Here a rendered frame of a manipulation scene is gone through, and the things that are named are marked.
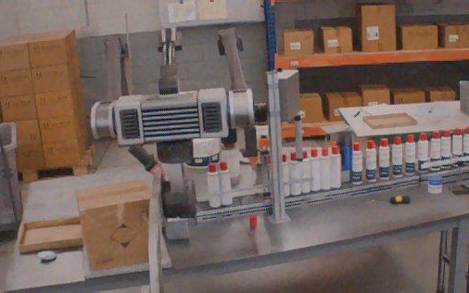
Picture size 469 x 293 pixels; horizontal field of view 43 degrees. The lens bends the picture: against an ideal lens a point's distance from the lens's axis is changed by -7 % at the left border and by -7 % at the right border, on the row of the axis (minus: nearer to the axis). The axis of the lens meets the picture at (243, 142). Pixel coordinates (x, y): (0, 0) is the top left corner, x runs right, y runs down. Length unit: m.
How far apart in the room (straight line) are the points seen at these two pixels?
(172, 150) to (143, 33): 5.13
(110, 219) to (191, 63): 5.00
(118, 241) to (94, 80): 5.13
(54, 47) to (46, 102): 0.53
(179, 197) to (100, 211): 0.33
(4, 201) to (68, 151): 1.46
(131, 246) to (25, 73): 3.80
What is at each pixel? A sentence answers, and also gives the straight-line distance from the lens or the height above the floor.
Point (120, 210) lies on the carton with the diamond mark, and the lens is 2.48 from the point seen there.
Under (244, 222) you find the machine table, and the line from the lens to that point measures 2.90.
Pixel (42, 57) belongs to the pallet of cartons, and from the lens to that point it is 6.08.
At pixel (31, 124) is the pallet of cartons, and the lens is 6.24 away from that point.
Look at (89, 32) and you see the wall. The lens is 7.40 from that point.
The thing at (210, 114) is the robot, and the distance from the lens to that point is 2.24.
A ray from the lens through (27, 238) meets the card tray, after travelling 3.02.
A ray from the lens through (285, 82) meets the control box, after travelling 2.70.
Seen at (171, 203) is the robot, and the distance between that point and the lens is 2.34.
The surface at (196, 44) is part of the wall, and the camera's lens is 7.31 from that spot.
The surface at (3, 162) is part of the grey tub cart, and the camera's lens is 4.85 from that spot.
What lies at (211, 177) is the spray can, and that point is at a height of 1.03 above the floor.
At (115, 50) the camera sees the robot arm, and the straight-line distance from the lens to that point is 2.69.
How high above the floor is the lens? 2.02
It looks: 17 degrees down
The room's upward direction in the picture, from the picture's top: 4 degrees counter-clockwise
